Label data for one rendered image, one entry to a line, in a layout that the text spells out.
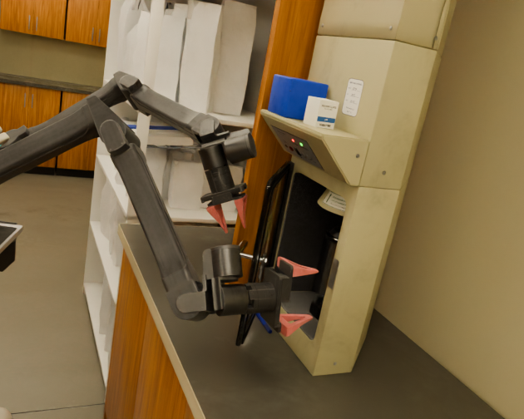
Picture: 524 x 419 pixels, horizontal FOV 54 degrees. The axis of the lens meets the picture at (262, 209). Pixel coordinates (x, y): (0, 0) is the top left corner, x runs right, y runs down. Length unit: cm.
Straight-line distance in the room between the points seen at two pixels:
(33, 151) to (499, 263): 111
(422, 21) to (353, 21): 17
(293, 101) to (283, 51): 21
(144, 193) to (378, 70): 53
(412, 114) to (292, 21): 43
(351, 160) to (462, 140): 50
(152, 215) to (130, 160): 13
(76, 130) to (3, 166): 17
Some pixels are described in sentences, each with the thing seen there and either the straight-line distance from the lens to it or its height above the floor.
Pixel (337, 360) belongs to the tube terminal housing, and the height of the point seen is 98.
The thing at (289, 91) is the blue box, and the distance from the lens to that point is 121.
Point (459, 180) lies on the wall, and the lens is 151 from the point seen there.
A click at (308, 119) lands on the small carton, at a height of 152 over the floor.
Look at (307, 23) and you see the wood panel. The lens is 141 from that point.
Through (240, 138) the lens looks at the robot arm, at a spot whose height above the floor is 145.
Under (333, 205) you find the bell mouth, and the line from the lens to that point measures 124.
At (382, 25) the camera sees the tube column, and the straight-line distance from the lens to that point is 115.
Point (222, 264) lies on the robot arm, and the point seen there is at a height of 126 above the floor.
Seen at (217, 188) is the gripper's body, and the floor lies 133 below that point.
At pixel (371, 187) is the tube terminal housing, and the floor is 141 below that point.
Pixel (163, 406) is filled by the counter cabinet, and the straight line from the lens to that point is 151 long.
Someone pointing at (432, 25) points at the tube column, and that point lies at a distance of 116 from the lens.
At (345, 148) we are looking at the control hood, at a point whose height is 149.
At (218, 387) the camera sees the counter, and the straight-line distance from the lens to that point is 119.
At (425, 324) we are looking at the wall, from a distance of 160.
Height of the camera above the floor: 163
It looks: 16 degrees down
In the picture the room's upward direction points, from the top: 11 degrees clockwise
